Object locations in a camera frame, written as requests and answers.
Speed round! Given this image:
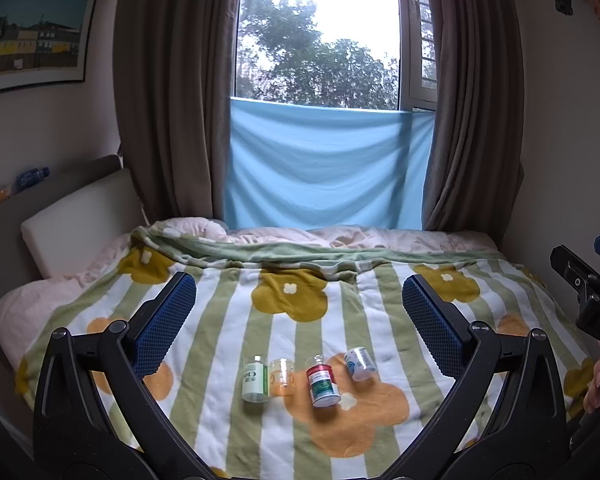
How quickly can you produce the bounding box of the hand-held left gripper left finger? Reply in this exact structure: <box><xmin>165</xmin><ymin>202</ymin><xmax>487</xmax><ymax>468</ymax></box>
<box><xmin>32</xmin><ymin>271</ymin><xmax>217</xmax><ymax>480</ymax></box>

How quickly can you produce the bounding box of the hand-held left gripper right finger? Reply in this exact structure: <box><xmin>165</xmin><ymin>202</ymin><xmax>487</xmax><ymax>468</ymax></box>
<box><xmin>384</xmin><ymin>273</ymin><xmax>572</xmax><ymax>480</ymax></box>

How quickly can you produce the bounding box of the small clear amber jar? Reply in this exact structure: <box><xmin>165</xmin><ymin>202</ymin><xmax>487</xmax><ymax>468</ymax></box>
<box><xmin>269</xmin><ymin>357</ymin><xmax>296</xmax><ymax>397</ymax></box>

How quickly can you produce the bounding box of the person's right hand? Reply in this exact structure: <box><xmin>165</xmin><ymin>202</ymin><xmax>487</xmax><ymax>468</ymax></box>
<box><xmin>582</xmin><ymin>342</ymin><xmax>600</xmax><ymax>414</ymax></box>

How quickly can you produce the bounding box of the white blue-print bottle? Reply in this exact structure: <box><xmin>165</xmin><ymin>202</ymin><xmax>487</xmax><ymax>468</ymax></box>
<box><xmin>343</xmin><ymin>346</ymin><xmax>377</xmax><ymax>382</ymax></box>

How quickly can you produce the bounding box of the green label white bottle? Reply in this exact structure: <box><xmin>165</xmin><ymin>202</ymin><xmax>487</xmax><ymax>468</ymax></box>
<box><xmin>241</xmin><ymin>355</ymin><xmax>271</xmax><ymax>404</ymax></box>

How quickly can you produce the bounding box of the red label bottle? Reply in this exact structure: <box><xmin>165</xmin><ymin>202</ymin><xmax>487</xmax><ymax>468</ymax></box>
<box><xmin>305</xmin><ymin>354</ymin><xmax>342</xmax><ymax>408</ymax></box>

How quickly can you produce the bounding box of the flower striped blanket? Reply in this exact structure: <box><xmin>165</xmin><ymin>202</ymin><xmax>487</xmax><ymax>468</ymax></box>
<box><xmin>14</xmin><ymin>225</ymin><xmax>597</xmax><ymax>480</ymax></box>

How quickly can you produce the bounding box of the white pillow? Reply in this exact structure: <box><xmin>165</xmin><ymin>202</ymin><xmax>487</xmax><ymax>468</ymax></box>
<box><xmin>20</xmin><ymin>167</ymin><xmax>147</xmax><ymax>281</ymax></box>

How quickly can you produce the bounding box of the grey headboard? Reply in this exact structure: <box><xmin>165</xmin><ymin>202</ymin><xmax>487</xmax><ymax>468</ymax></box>
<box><xmin>0</xmin><ymin>154</ymin><xmax>131</xmax><ymax>281</ymax></box>

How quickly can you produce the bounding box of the light blue cloth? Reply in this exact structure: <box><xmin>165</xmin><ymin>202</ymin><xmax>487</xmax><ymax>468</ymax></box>
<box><xmin>222</xmin><ymin>96</ymin><xmax>437</xmax><ymax>232</ymax></box>

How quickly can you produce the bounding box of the brown curtain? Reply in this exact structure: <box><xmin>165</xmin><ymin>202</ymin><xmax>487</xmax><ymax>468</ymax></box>
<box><xmin>419</xmin><ymin>0</ymin><xmax>527</xmax><ymax>234</ymax></box>
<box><xmin>112</xmin><ymin>0</ymin><xmax>247</xmax><ymax>227</ymax></box>

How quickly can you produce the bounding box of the blue plastic bottle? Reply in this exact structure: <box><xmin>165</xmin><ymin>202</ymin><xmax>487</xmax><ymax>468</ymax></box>
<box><xmin>13</xmin><ymin>166</ymin><xmax>51</xmax><ymax>194</ymax></box>

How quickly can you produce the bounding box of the window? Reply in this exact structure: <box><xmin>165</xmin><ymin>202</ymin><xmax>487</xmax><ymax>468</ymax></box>
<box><xmin>232</xmin><ymin>0</ymin><xmax>439</xmax><ymax>112</ymax></box>

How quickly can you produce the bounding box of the framed wall poster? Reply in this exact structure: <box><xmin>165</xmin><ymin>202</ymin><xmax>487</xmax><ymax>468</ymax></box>
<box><xmin>0</xmin><ymin>0</ymin><xmax>101</xmax><ymax>99</ymax></box>

